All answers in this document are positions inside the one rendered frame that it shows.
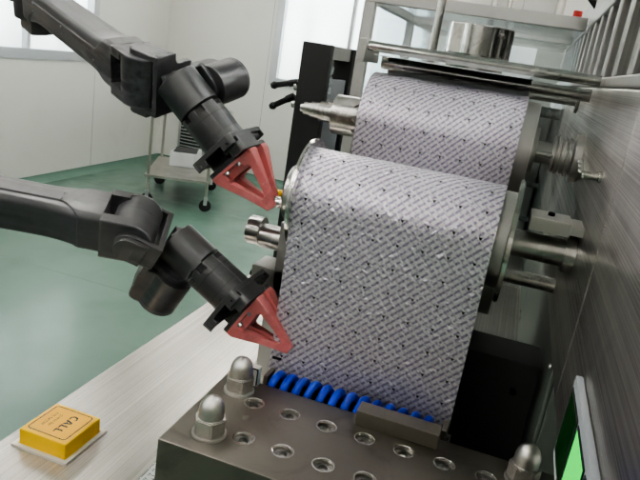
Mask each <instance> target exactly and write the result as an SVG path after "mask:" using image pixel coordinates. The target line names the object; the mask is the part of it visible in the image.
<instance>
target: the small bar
mask: <svg viewBox="0 0 640 480"><path fill-rule="evenodd" d="M354 424H356V425H359V426H362V427H365V428H369V429H372V430H377V431H380V432H383V433H386V434H389V435H392V436H395V437H398V438H401V439H404V440H408V441H411V442H413V443H416V444H419V445H422V446H425V447H429V448H432V449H435V450H436V448H437V444H438V440H439V436H440V432H441V429H442V426H441V425H438V424H435V423H432V422H429V421H426V420H423V419H419V418H416V417H413V416H410V415H406V414H404V413H401V412H398V411H394V410H389V409H386V408H382V407H379V406H376V405H373V404H370V403H367V402H364V401H362V402H361V404H360V406H359V408H358V410H357V412H356V416H355V421H354Z"/></svg>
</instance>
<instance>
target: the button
mask: <svg viewBox="0 0 640 480"><path fill-rule="evenodd" d="M99 431H100V418H98V417H95V416H93V415H90V414H87V413H84V412H82V411H79V410H75V409H72V408H69V407H66V406H63V405H61V404H55V405H54V406H52V407H51V408H49V409H48V410H46V411H44V412H43V413H42V414H40V415H39V416H37V417H36V418H34V419H33V420H31V421H30V422H28V424H26V425H25V426H23V427H22V428H21V429H20V438H19V442H20V444H23V445H26V446H28V447H31V448H34V449H36V450H40V451H42V452H45V453H47V454H50V455H53V456H55V457H58V458H60V459H63V460H66V459H67V458H68V457H70V456H71V455H72V454H73V453H75V452H76V451H77V450H79V449H80V448H81V447H82V446H84V445H85V444H86V443H87V442H89V440H91V438H93V437H94V436H95V435H96V434H98V433H99Z"/></svg>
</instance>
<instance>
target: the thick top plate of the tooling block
mask: <svg viewBox="0 0 640 480"><path fill-rule="evenodd" d="M227 377H228V374H226V375H225V376H224V377H223V378H222V379H221V380H220V381H219V382H218V383H217V384H216V385H214V386H213V387H212V388H211V389H210V390H209V391H208V392H207V393H206V394H205V395H204V396H203V397H202V398H201V399H200V400H199V401H197V402H196V403H195V404H194V405H193V406H192V407H191V408H190V409H189V410H188V411H187V412H186V413H185V414H184V415H183V416H182V417H180V418H179V419H178V420H177V421H176V422H175V423H174V424H173V425H172V426H171V427H170V428H169V429H168V430H167V431H166V432H165V433H163V434H162V435H161V436H160V437H159V438H158V444H157V454H156V464H155V474H154V480H505V478H504V472H505V470H506V469H507V468H508V464H509V461H507V460H504V459H500V458H497V457H494V456H491V455H488V454H485V453H482V452H479V451H476V450H471V449H467V448H464V447H461V446H458V445H455V444H452V443H449V442H446V441H443V440H440V439H439V440H438V444H437V448H436V450H435V449H432V448H429V447H425V446H422V445H419V444H416V443H413V442H411V441H408V440H404V439H401V438H398V437H395V436H392V435H389V434H386V433H383V432H380V431H377V430H372V429H369V428H365V427H362V426H359V425H356V424H354V421H355V416H356V413H354V412H351V411H348V410H342V409H339V408H336V407H334V406H331V405H327V404H324V403H321V402H318V401H315V400H311V399H309V398H306V397H303V396H300V395H296V394H293V393H290V392H287V391H284V390H279V389H276V388H273V387H270V386H267V385H263V384H259V385H258V386H257V387H255V386H253V387H254V394H253V395H252V396H251V397H248V398H233V397H230V396H228V395H227V394H225V392H224V386H225V385H226V384H227ZM209 394H217V395H219V396H220V397H221V398H222V399H223V401H224V404H225V415H226V426H225V428H226V430H227V436H226V438H225V439H224V440H222V441H221V442H218V443H214V444H206V443H202V442H199V441H197V440H195V439H194V438H193V437H192V435H191V429H192V427H193V426H194V425H195V417H196V412H198V411H199V406H200V403H201V401H202V400H203V399H204V397H206V396H207V395H209Z"/></svg>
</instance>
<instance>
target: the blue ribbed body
mask: <svg viewBox="0 0 640 480"><path fill-rule="evenodd" d="M268 386H270V387H273V388H276V389H279V390H284V391H287V392H290V393H293V394H296V395H300V396H303V397H306V398H309V399H311V400H315V401H318V402H321V403H324V404H327V405H331V406H334V407H336V408H339V409H342V410H348V411H351V412H354V413H356V412H357V410H358V408H359V406H360V404H361V402H362V401H364V402H367V403H370V404H373V405H376V406H379V407H382V408H384V404H383V402H382V401H381V400H379V399H377V400H374V401H373V402H371V400H370V398H369V397H368V396H366V395H365V396H362V397H361V398H360V399H359V396H358V394H357V393H356V392H350V393H349V394H348V395H347V393H346V391H345V390H344V389H341V388H340V389H337V390H334V388H333V386H332V385H326V386H324V387H323V386H322V384H321V383H320V382H319V381H314V382H312V383H311V382H310V380H309V378H307V377H303V378H300V379H299V378H298V376H297V375H296V374H294V373H292V374H290V375H287V374H286V372H285V371H284V370H279V371H277V372H276V373H275V374H274V375H273V376H272V377H271V379H270V380H269V382H268ZM385 408H386V409H389V410H394V411H396V407H395V406H394V405H393V404H392V403H389V404H387V405H386V406H385ZM398 412H401V413H404V414H406V415H410V413H409V411H408V409H406V408H404V407H403V408H400V409H399V410H398ZM410 416H413V417H416V418H419V419H422V415H421V413H420V412H419V411H414V412H413V413H412V414H411V415H410ZM424 420H426V421H429V422H432V423H435V420H434V418H433V416H431V415H427V416H426V417H425V418H424Z"/></svg>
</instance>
